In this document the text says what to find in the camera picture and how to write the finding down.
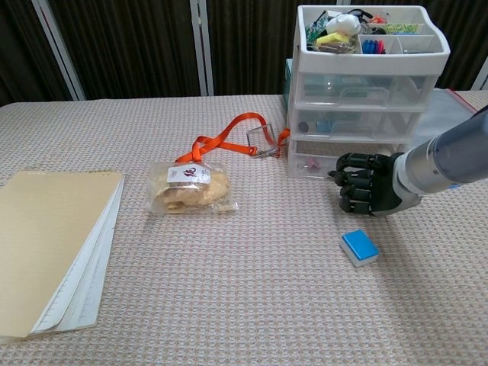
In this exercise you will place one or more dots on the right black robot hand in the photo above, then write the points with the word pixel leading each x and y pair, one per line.
pixel 375 187

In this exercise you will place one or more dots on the blue white mahjong tile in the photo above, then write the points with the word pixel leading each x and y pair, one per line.
pixel 360 246

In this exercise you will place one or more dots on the clear drawer with pink clip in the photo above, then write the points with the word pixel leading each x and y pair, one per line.
pixel 316 154

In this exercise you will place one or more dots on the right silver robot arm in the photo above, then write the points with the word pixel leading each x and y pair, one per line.
pixel 450 156

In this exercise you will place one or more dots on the clear drawer with blue item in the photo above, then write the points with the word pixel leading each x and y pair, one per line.
pixel 381 124

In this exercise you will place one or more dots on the clear drawer with teal contents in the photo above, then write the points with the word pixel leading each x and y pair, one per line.
pixel 404 87

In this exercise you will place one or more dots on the teal cardboard box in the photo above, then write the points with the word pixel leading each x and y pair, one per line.
pixel 288 82

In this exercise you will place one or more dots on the pink binder clip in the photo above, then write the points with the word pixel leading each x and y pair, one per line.
pixel 310 164

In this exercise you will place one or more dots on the light blue small item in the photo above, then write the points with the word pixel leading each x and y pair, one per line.
pixel 324 126

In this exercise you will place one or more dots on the dark round small item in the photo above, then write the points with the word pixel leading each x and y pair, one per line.
pixel 304 126

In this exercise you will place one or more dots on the clear pouch with red zipper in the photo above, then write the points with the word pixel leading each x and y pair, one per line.
pixel 446 110

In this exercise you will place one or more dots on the clear badge holder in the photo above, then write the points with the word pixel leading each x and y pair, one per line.
pixel 263 137

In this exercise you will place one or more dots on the blue clips bunch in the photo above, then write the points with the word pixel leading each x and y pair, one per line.
pixel 373 46

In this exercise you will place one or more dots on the brown wrapped item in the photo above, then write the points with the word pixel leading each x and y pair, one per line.
pixel 332 47

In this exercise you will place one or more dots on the yellow small item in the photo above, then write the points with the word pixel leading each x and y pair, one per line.
pixel 333 38

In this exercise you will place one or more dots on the green blue packet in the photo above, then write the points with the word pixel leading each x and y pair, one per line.
pixel 399 28

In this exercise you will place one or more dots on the white crumpled item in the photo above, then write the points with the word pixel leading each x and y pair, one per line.
pixel 343 23

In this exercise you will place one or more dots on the red orange small item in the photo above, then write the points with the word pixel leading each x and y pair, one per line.
pixel 376 18

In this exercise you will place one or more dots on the green patterned card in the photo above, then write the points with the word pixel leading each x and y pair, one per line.
pixel 315 27

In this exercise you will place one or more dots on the beige woven tablecloth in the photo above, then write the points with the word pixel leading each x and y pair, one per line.
pixel 244 297

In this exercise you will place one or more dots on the black glasses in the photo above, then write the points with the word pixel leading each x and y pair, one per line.
pixel 361 12

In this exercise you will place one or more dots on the bagged pastry snack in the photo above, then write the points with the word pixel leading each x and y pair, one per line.
pixel 198 190

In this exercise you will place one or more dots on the tan cover notepad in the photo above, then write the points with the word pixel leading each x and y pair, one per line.
pixel 49 236

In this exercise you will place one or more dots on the white plastic drawer unit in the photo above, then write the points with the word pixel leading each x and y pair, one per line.
pixel 370 61

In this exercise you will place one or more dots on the white partition frame post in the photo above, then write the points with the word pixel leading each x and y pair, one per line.
pixel 201 45
pixel 57 49
pixel 480 78

